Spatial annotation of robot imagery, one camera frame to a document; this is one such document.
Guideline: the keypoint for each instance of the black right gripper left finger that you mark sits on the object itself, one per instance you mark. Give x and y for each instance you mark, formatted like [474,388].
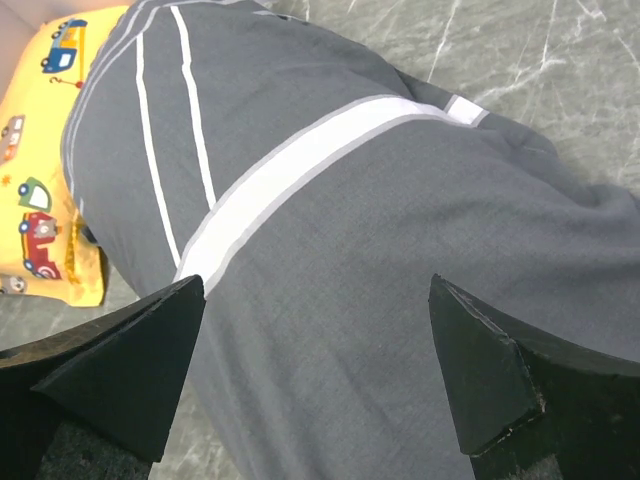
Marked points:
[98,401]

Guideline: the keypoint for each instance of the yellow car-print pillow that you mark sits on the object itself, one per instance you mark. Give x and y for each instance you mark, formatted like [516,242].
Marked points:
[42,250]

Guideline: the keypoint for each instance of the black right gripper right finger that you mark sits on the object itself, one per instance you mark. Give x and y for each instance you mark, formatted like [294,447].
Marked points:
[527,404]

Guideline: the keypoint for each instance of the grey striped pillowcase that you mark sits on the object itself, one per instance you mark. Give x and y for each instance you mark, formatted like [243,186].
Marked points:
[316,190]

